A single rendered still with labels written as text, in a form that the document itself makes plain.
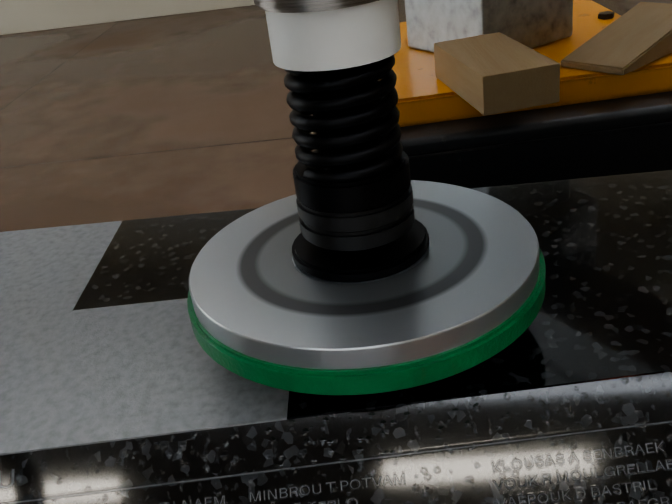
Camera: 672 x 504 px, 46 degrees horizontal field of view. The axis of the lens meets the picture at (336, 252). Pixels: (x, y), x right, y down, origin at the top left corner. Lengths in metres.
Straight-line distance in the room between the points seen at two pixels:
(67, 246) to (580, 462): 0.46
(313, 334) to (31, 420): 0.19
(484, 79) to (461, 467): 0.63
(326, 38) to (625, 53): 0.81
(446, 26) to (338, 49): 0.88
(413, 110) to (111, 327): 0.64
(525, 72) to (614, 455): 0.63
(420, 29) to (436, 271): 0.91
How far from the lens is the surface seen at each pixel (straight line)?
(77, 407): 0.50
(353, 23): 0.40
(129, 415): 0.48
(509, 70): 1.00
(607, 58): 1.17
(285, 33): 0.41
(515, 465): 0.45
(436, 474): 0.45
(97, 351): 0.55
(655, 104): 1.15
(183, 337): 0.54
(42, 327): 0.60
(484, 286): 0.43
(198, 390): 0.49
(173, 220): 0.71
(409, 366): 0.40
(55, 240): 0.73
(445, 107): 1.11
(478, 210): 0.52
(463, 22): 1.24
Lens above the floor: 1.10
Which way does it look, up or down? 28 degrees down
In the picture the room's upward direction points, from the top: 8 degrees counter-clockwise
